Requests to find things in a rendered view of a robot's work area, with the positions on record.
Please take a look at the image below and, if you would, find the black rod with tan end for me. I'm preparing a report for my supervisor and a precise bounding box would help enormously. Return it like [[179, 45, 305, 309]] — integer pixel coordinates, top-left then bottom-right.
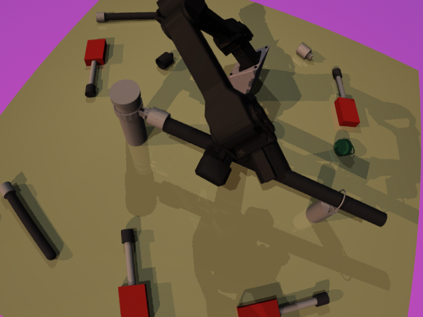
[[0, 182, 56, 260], [96, 12, 156, 22]]

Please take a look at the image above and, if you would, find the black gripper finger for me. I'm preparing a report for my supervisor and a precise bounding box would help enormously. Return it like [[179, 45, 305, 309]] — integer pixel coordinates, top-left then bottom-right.
[[204, 144, 215, 155]]

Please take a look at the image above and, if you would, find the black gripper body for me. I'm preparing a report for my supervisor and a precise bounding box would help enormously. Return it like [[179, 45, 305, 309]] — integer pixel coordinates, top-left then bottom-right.
[[195, 145, 233, 187]]

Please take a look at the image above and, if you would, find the long dark grey pipe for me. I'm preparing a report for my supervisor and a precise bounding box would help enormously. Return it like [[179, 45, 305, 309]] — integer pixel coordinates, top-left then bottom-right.
[[163, 118, 387, 227]]

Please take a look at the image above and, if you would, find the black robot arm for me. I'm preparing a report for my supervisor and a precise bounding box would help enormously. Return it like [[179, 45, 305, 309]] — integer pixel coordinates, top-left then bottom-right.
[[155, 0, 291, 184]]

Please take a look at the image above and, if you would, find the grey post with cap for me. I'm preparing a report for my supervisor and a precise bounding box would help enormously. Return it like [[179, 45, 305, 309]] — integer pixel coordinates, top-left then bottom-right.
[[109, 79, 147, 146]]

